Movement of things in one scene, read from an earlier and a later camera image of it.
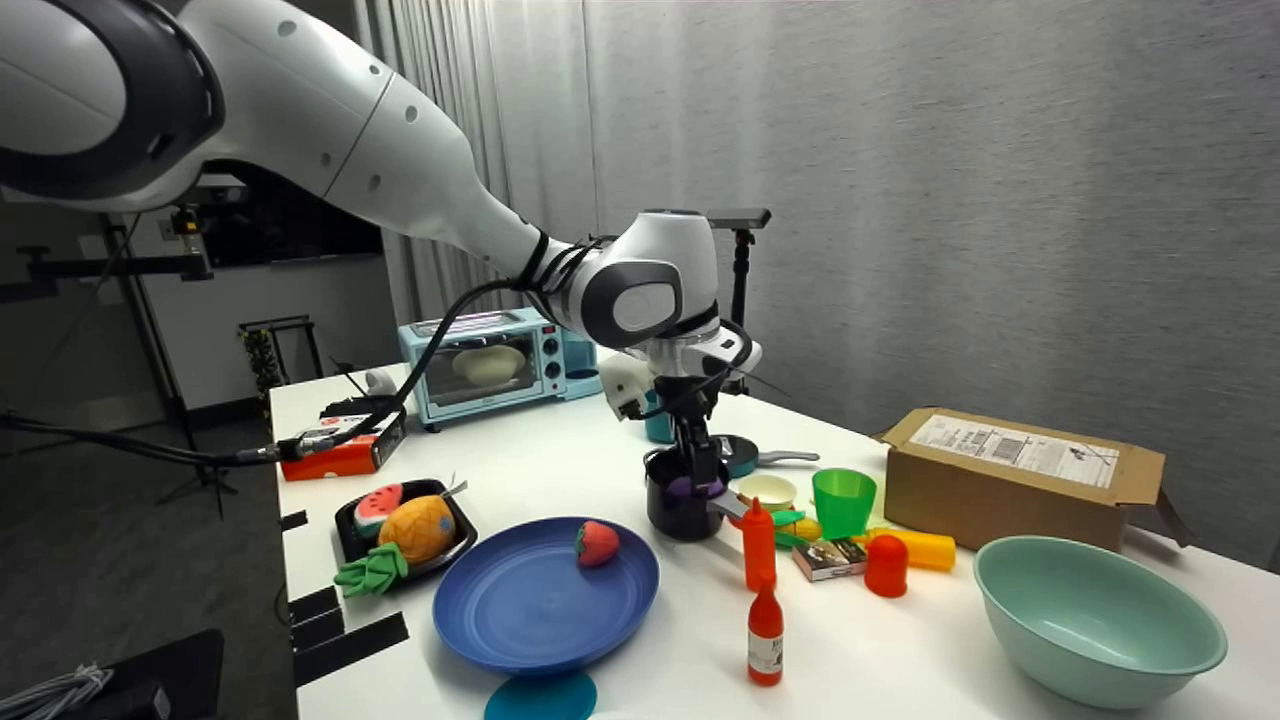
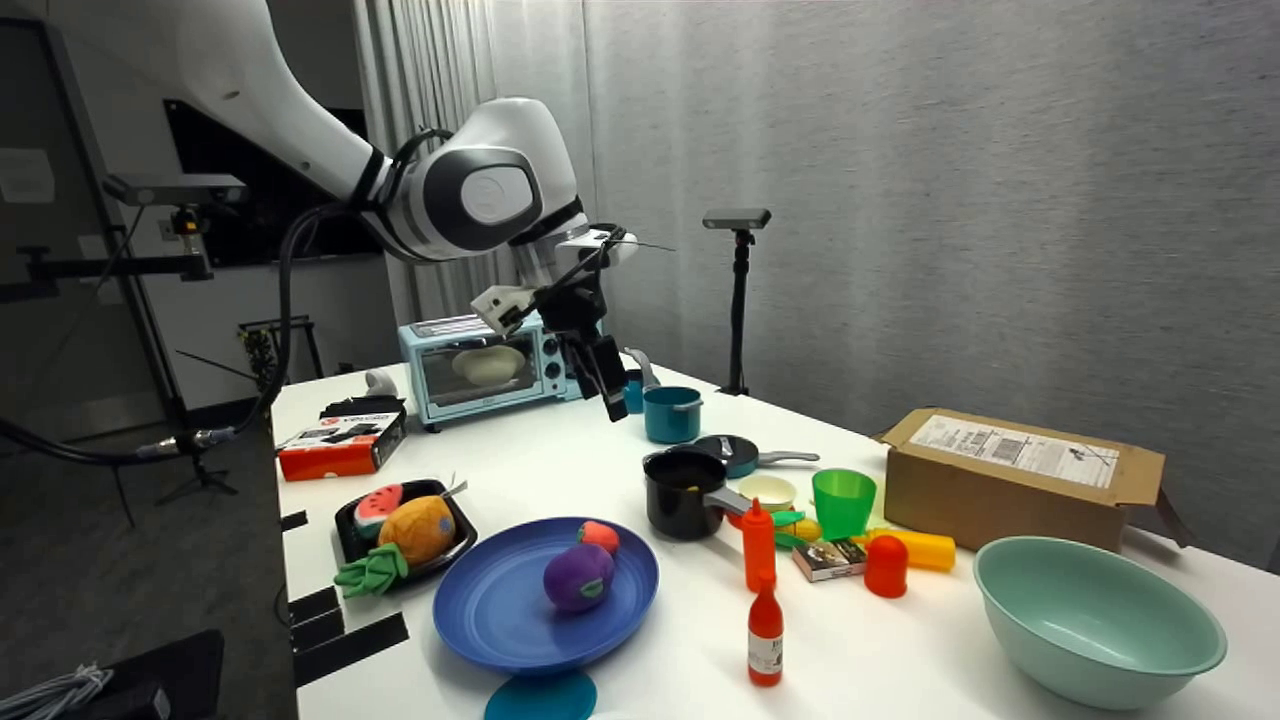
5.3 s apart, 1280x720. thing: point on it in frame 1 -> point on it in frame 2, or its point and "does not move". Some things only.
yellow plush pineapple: x=411 y=533 does not move
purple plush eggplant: x=687 y=485 -> x=577 y=578
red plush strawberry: x=599 y=544 does not move
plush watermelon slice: x=375 y=506 does not move
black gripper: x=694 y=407 -> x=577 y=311
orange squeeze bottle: x=759 y=544 does not move
